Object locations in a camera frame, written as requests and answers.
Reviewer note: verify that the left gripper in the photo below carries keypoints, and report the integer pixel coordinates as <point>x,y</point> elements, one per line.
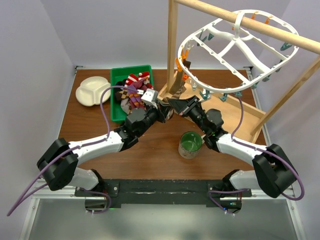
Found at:
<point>161,112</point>

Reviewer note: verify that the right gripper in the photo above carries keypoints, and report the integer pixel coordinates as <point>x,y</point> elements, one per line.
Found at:
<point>181,106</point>

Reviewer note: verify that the white round clip hanger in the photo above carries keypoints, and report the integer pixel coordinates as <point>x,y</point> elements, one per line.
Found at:
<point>237,39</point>

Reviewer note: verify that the argyle brown sock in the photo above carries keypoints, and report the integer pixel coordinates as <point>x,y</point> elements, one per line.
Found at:
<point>121,95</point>

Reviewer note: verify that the red white striped sock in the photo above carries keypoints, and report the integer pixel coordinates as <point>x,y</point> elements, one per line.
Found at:
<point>132,78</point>

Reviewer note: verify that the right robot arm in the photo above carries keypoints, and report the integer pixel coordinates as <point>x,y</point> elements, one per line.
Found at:
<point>272,171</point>

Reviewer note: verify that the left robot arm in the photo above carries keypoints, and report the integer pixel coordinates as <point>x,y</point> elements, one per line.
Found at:
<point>59,164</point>

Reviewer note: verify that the green enamel mug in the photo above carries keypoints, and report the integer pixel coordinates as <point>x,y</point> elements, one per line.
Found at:
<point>190,144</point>

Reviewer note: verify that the green plastic bin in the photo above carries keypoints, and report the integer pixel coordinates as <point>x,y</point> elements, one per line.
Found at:
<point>117,115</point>

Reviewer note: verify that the wooden rack base tray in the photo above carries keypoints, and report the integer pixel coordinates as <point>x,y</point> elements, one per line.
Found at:
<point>231,115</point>

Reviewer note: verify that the white divided plate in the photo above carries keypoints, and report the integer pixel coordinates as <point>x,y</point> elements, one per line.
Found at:
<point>90,91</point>

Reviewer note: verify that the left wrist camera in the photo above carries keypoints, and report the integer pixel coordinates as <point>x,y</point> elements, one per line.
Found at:
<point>150,97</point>

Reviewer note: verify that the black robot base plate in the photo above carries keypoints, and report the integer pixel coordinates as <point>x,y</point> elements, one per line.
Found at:
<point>169,192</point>

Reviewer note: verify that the aluminium frame rail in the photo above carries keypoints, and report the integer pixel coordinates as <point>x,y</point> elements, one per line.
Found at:
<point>61,215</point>

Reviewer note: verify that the wooden rack frame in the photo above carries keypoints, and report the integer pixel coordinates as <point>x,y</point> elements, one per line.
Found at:
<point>277,28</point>

